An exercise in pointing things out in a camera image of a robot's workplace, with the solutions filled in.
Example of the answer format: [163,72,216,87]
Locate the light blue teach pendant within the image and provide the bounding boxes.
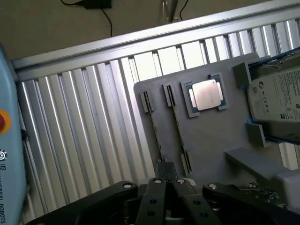
[0,43,30,225]

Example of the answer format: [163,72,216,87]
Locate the hard disk with white label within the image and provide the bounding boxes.
[247,62,300,124]

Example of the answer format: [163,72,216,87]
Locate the black power adapter with cable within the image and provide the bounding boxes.
[60,0,114,38]

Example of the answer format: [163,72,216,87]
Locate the CPU with silver lid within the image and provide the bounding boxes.
[185,75,226,113]

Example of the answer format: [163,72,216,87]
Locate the green RAM stick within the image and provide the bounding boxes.
[165,85,191,176]

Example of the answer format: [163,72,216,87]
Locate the grey fixture plate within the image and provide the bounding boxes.
[133,52,293,186]

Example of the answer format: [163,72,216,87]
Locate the white foam block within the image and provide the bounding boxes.
[276,172,300,212]

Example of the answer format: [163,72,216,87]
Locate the aluminium table frame rail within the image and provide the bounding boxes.
[10,4,300,76]

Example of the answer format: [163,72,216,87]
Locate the silver stand legs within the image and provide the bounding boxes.
[158,0,181,23]

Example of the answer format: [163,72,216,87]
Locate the blue disk tray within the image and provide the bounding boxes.
[239,46,300,145]

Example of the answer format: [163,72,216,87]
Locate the green graphics card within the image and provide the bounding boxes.
[240,182,291,209]

